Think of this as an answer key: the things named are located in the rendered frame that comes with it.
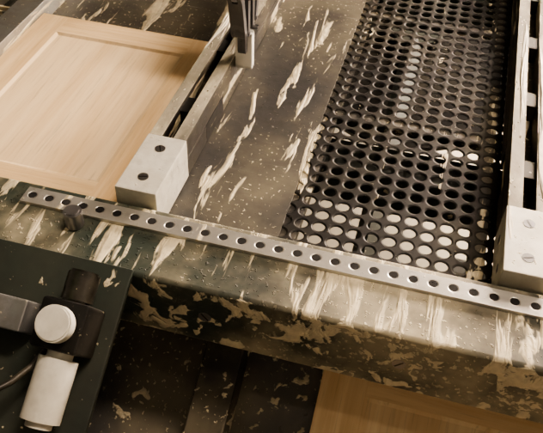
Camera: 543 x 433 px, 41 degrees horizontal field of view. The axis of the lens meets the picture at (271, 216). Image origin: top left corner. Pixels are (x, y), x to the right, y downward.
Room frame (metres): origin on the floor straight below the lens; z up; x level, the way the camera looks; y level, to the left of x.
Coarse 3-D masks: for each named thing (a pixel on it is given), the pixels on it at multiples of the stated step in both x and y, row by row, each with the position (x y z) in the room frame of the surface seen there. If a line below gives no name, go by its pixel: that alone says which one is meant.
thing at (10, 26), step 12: (24, 0) 1.34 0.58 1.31; (36, 0) 1.34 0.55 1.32; (48, 0) 1.36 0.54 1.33; (60, 0) 1.40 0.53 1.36; (12, 12) 1.31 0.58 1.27; (24, 12) 1.31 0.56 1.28; (36, 12) 1.33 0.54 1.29; (48, 12) 1.37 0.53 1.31; (0, 24) 1.29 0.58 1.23; (12, 24) 1.29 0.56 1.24; (24, 24) 1.31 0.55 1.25; (0, 36) 1.27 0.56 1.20; (12, 36) 1.28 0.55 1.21; (0, 48) 1.26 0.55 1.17
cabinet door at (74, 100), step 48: (48, 48) 1.29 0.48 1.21; (96, 48) 1.29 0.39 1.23; (144, 48) 1.28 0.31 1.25; (192, 48) 1.28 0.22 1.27; (0, 96) 1.20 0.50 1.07; (48, 96) 1.20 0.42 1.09; (96, 96) 1.20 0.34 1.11; (144, 96) 1.20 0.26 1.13; (0, 144) 1.13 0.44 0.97; (48, 144) 1.13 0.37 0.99; (96, 144) 1.13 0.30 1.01; (96, 192) 1.06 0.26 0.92
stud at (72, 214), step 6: (72, 204) 0.96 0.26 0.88; (66, 210) 0.96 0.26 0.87; (72, 210) 0.95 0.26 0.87; (78, 210) 0.96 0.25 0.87; (66, 216) 0.95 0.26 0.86; (72, 216) 0.95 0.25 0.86; (78, 216) 0.96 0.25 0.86; (66, 222) 0.96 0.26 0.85; (72, 222) 0.96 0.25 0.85; (78, 222) 0.96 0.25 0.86; (72, 228) 0.97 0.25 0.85; (78, 228) 0.97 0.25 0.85
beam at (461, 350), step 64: (0, 192) 1.02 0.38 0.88; (64, 192) 1.02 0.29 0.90; (128, 256) 0.95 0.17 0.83; (192, 256) 0.95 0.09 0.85; (256, 256) 0.95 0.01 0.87; (128, 320) 1.02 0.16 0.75; (192, 320) 0.98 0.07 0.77; (256, 320) 0.93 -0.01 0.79; (320, 320) 0.90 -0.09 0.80; (384, 320) 0.89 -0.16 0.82; (448, 320) 0.89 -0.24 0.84; (512, 320) 0.89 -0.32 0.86; (384, 384) 0.96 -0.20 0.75; (448, 384) 0.92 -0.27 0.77; (512, 384) 0.88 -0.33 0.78
